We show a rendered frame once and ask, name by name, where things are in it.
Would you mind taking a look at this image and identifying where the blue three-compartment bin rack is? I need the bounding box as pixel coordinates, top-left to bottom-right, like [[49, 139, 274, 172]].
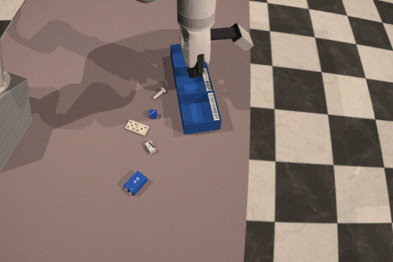
[[170, 44, 221, 134]]

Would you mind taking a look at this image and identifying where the blue die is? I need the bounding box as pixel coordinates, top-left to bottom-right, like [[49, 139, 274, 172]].
[[149, 109, 157, 119]]

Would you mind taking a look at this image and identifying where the grey metal bolt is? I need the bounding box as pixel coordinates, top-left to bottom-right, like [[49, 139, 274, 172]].
[[152, 88, 166, 100]]

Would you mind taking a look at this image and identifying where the cream domino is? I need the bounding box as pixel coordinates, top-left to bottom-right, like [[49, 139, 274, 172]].
[[125, 120, 149, 136]]

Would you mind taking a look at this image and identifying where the blue nine-volt battery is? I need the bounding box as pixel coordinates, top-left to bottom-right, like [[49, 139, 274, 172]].
[[123, 171, 148, 196]]

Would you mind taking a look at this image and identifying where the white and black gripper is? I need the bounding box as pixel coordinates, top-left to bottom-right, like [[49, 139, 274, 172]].
[[178, 21, 215, 78]]

